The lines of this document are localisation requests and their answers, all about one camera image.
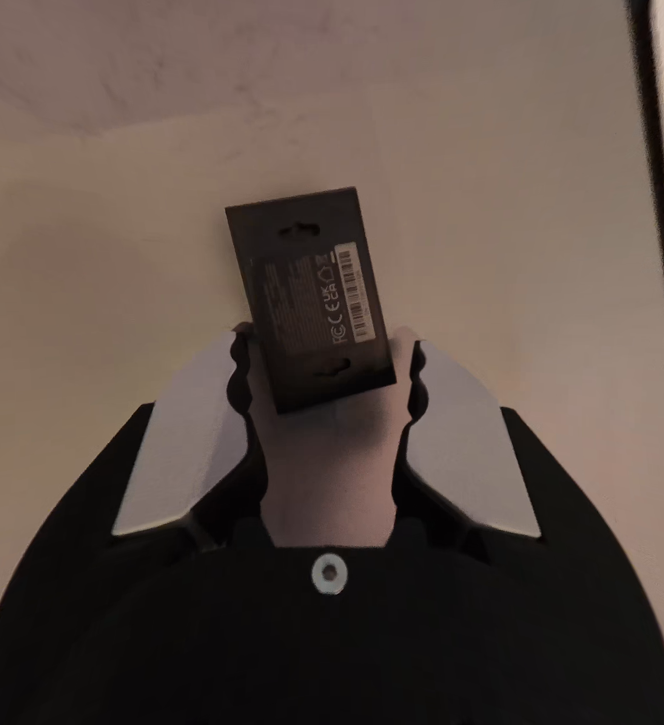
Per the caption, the black network switch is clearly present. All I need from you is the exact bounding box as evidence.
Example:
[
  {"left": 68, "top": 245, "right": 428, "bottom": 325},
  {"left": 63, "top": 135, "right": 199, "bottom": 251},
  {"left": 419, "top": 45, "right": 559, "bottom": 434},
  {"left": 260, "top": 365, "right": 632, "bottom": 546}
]
[{"left": 225, "top": 187, "right": 399, "bottom": 416}]

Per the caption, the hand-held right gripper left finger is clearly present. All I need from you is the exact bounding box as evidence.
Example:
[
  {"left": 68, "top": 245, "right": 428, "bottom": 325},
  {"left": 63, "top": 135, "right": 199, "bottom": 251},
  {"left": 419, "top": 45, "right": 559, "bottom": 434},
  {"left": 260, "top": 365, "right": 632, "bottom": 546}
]
[{"left": 110, "top": 323, "right": 271, "bottom": 542}]

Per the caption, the dark rectangular table panel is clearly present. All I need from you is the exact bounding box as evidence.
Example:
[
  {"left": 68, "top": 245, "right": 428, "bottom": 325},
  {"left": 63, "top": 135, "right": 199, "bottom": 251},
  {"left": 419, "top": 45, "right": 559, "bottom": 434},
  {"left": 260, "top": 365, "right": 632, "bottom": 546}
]
[{"left": 624, "top": 0, "right": 664, "bottom": 380}]

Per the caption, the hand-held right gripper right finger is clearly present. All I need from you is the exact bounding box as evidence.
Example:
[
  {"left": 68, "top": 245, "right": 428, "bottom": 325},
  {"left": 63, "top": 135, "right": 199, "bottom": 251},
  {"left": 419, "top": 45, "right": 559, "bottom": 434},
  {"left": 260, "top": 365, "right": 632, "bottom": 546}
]
[{"left": 390, "top": 339, "right": 543, "bottom": 545}]

